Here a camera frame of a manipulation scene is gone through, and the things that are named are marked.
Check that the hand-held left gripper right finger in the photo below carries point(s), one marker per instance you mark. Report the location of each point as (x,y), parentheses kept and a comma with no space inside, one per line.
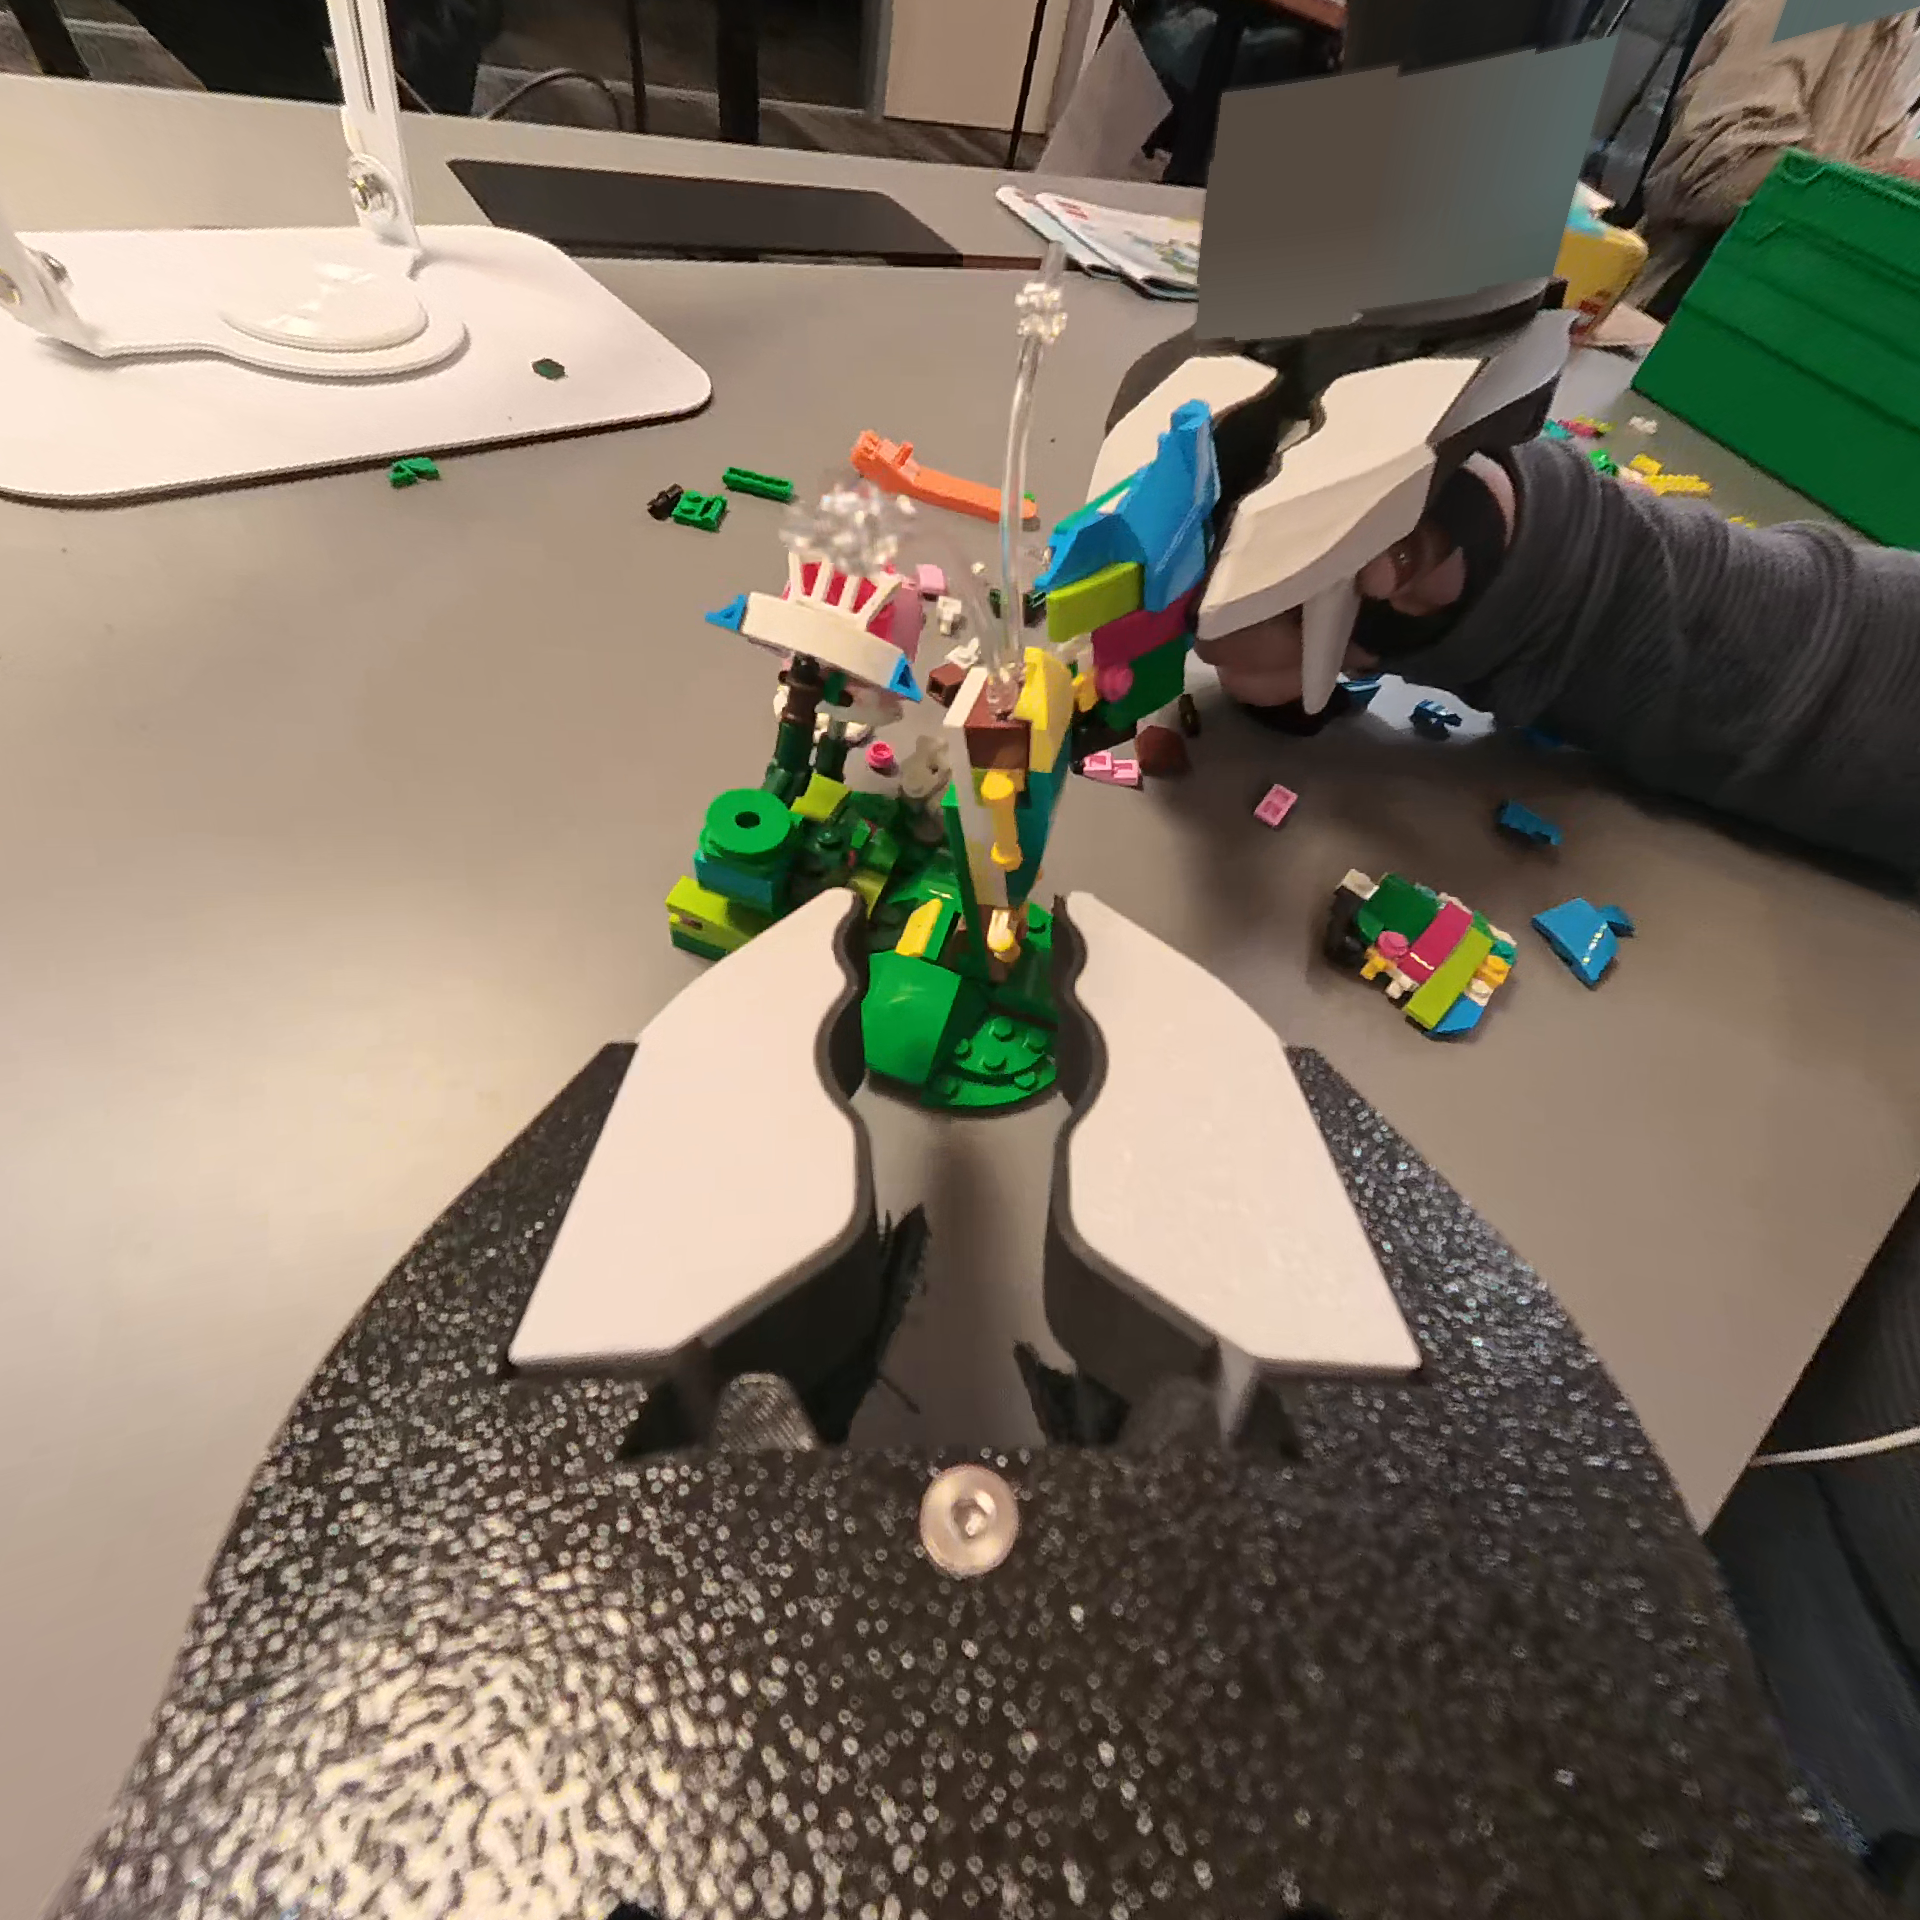
(1213,1184)

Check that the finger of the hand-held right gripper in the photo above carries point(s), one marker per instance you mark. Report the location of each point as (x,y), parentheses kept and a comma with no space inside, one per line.
(1185,386)
(1335,494)

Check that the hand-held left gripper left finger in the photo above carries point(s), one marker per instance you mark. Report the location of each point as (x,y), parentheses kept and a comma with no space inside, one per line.
(705,1184)

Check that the blue lego butterfly wing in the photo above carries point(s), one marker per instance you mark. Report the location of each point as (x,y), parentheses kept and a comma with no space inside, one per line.
(1155,494)

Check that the multicoloured lego wing plate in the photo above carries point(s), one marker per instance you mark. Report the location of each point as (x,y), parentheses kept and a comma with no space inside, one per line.
(1425,945)

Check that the lego flower butterfly model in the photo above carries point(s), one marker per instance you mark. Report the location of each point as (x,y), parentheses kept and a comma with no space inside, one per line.
(751,840)

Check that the person's right forearm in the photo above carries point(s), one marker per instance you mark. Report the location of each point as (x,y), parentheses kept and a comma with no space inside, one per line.
(1695,676)

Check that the yellow lego box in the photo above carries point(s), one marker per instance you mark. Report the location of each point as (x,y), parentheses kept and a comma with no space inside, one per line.
(1597,270)

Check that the lego instruction booklet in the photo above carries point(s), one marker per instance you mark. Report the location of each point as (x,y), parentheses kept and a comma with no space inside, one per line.
(1108,241)

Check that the pile of loose lego pieces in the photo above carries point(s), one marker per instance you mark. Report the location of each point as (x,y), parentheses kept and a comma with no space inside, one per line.
(1650,474)

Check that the orange lego brick separator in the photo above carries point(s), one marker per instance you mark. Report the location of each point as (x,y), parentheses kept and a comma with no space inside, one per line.
(914,476)

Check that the brown lego slope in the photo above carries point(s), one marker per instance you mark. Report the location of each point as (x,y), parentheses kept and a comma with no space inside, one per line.
(1165,754)

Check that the small pink lego plate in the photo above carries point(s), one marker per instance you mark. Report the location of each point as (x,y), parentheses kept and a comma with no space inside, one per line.
(1275,806)

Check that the group of blue lego slopes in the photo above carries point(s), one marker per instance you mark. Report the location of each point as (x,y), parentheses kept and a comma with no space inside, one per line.
(1576,943)

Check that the green lego plate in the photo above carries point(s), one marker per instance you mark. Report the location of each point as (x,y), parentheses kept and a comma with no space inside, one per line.
(756,482)

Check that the person's right hand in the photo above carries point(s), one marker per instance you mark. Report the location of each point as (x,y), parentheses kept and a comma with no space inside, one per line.
(1402,586)

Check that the green plastic bin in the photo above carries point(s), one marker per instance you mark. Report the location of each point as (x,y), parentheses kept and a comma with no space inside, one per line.
(1799,330)

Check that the white panel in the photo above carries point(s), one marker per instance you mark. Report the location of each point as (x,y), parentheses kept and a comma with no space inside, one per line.
(1108,100)

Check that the white stand with base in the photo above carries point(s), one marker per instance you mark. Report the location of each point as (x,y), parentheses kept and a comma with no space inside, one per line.
(569,375)

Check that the pink lego bracket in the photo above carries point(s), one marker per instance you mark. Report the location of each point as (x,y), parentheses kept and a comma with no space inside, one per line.
(1108,769)

